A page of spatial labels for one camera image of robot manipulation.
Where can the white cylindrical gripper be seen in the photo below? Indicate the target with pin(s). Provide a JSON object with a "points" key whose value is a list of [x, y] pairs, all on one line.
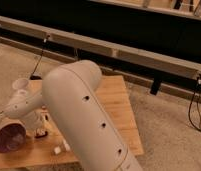
{"points": [[34, 121]]}

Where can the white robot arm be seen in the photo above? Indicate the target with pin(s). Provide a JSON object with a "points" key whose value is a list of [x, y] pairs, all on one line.
{"points": [[68, 93]]}

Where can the dark purple bowl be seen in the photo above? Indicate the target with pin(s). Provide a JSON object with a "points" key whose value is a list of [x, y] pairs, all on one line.
{"points": [[12, 137]]}

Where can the wooden table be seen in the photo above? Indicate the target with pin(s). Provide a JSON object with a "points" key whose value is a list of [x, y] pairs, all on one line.
{"points": [[112, 94]]}

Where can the white plastic bottle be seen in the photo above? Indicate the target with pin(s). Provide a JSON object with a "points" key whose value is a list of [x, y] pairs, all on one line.
{"points": [[63, 147]]}

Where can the grey metal rail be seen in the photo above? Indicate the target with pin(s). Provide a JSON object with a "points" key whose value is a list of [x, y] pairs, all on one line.
{"points": [[113, 50]]}

